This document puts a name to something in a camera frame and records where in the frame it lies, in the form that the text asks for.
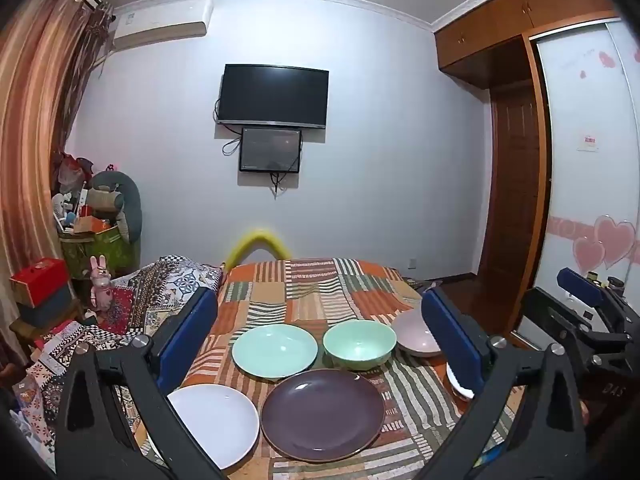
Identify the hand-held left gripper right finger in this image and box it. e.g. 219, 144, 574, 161
421, 287, 588, 480

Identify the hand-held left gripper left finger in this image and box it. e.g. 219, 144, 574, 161
54, 287, 226, 480

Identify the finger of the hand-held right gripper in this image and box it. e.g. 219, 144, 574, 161
558, 267, 637, 331
520, 287, 632, 363

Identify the pink bowl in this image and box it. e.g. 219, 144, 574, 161
391, 308, 443, 358

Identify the green bowl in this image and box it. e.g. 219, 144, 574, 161
322, 320, 397, 372

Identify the white bowl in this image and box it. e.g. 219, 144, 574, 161
445, 360, 475, 401

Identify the patterned floral quilt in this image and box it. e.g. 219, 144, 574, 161
15, 255, 226, 461

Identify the white heart-sticker sliding door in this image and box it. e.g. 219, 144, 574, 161
517, 17, 640, 346

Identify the green plate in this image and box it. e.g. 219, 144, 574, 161
231, 324, 319, 379

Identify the white plate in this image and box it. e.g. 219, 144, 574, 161
166, 384, 260, 471

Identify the pink bunny toy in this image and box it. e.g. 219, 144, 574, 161
89, 255, 115, 311

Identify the yellow foam tube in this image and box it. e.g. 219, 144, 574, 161
223, 228, 292, 271

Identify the green storage box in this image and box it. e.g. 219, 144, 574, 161
60, 225, 138, 278

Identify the wooden door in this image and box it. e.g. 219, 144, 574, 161
480, 80, 543, 281

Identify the striped patchwork bedspread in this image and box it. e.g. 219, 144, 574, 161
135, 257, 521, 480

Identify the grey box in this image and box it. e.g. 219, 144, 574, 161
22, 287, 83, 328

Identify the orange box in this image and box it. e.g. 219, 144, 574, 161
72, 215, 108, 235

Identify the purple plate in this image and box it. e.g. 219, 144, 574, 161
260, 369, 386, 462

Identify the red box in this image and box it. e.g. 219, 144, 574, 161
10, 257, 69, 308

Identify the red plastic bag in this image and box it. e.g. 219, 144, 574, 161
57, 152, 93, 186

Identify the wooden overhead cabinet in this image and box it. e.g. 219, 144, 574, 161
432, 0, 618, 91

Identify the striped brown curtain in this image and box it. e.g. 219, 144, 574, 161
0, 0, 116, 281

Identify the white air conditioner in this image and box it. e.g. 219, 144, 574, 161
112, 0, 215, 51

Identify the small black wall monitor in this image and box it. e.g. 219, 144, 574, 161
239, 127, 303, 174

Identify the black wall television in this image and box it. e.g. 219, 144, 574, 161
218, 64, 329, 130

